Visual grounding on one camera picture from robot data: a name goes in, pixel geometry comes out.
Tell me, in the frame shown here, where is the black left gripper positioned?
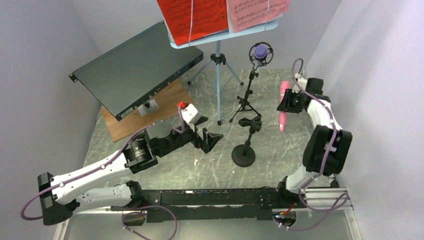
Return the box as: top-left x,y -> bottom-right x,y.
158,115 -> 223,157

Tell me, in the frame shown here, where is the pink microphone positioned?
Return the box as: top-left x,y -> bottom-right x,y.
278,80 -> 290,132

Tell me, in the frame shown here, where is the black round-base mic stand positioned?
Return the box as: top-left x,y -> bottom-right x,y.
231,115 -> 262,168

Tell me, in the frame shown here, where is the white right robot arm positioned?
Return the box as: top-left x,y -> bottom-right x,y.
275,77 -> 353,208

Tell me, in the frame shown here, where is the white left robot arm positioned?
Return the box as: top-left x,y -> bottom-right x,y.
37,116 -> 224,226

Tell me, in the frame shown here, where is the black tripod mic stand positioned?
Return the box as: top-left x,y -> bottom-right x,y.
229,41 -> 275,124

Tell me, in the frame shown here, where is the purple microphone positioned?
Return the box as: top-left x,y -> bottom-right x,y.
253,44 -> 268,67

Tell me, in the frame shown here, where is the light blue music stand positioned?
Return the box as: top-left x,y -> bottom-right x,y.
170,20 -> 278,126

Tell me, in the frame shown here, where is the brown wooden board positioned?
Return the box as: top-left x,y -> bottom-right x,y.
100,80 -> 193,143

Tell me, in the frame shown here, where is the dark grey rack unit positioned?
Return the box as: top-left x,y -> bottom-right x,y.
69,22 -> 204,121

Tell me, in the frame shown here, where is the pink sheet music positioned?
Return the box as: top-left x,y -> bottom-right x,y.
226,0 -> 291,33

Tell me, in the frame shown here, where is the red sheet music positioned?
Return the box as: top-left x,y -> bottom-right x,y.
156,0 -> 229,46

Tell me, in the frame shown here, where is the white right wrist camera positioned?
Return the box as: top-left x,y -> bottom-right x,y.
294,71 -> 308,89

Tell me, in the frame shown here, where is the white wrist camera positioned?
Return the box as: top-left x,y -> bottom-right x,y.
177,102 -> 201,124
294,71 -> 308,89

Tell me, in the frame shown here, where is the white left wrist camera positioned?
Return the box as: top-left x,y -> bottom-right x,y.
177,102 -> 201,124

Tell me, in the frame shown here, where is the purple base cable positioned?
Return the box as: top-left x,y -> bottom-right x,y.
121,203 -> 179,240

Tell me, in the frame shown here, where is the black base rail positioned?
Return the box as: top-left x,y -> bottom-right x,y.
110,188 -> 299,223

